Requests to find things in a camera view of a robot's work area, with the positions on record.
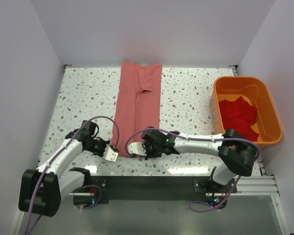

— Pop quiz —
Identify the pink t shirt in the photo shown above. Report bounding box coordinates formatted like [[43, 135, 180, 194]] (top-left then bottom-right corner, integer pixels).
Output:
[[111, 62, 162, 157]]

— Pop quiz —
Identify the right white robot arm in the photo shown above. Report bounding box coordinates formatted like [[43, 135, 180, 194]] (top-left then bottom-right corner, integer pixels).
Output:
[[137, 127, 260, 186]]

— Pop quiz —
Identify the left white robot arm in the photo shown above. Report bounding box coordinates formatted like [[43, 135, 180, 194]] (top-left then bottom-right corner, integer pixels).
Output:
[[18, 120, 118, 217]]

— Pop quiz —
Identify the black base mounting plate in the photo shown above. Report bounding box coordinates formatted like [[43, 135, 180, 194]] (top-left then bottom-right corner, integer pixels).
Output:
[[68, 175, 238, 210]]

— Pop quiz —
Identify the red t shirt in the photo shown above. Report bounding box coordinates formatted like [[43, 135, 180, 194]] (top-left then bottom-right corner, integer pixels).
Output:
[[219, 96, 259, 141]]

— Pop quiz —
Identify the orange plastic bin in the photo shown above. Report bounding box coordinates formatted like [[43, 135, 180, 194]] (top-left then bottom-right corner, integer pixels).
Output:
[[209, 76, 283, 148]]

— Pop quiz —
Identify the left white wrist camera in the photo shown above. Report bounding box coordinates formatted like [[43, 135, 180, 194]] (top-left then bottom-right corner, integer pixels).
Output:
[[102, 144, 119, 163]]

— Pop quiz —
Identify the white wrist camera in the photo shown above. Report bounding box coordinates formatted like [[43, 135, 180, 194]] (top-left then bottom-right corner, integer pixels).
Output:
[[102, 144, 119, 163], [127, 142, 147, 157]]

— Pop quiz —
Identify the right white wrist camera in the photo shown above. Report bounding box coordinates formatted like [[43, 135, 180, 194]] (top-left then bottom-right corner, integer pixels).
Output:
[[127, 142, 147, 157]]

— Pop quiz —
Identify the aluminium rail frame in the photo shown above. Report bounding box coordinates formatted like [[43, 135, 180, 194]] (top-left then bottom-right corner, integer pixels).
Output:
[[8, 64, 292, 235]]

